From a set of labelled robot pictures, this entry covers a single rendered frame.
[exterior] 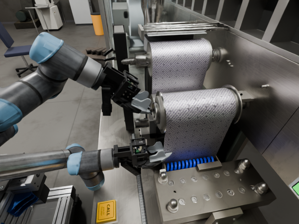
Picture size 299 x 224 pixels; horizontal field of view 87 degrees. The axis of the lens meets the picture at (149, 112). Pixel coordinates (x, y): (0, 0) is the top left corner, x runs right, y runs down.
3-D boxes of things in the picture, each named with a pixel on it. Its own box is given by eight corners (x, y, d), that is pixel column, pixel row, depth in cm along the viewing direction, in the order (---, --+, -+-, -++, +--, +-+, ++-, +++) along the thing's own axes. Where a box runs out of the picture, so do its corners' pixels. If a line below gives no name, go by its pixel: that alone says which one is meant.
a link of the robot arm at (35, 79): (12, 94, 43) (18, 69, 36) (44, 75, 51) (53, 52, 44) (38, 112, 45) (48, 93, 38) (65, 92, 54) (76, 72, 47)
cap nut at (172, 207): (165, 202, 53) (167, 196, 50) (176, 200, 54) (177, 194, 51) (168, 214, 51) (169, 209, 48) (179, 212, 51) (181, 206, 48)
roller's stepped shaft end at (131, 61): (121, 64, 69) (120, 56, 67) (135, 63, 70) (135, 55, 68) (122, 67, 66) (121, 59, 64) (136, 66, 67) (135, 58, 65)
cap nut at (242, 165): (236, 162, 65) (240, 156, 62) (244, 161, 65) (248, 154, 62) (241, 170, 62) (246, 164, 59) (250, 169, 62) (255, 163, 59)
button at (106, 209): (98, 204, 65) (97, 202, 63) (116, 201, 66) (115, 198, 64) (97, 224, 59) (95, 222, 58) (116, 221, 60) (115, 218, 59)
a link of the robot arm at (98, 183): (95, 165, 72) (89, 150, 65) (109, 182, 66) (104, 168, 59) (78, 177, 68) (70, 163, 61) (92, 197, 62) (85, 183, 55)
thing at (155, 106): (156, 128, 53) (151, 116, 60) (162, 127, 54) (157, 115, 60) (155, 109, 49) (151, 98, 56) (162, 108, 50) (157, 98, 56)
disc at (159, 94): (155, 114, 65) (155, 82, 56) (155, 114, 65) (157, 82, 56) (163, 142, 54) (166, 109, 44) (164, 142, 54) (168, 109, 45)
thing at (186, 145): (162, 163, 65) (164, 133, 53) (215, 155, 69) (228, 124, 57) (162, 164, 65) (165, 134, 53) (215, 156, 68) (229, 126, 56)
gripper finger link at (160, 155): (175, 151, 55) (149, 155, 54) (173, 161, 59) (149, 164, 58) (172, 144, 58) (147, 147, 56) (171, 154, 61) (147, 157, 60)
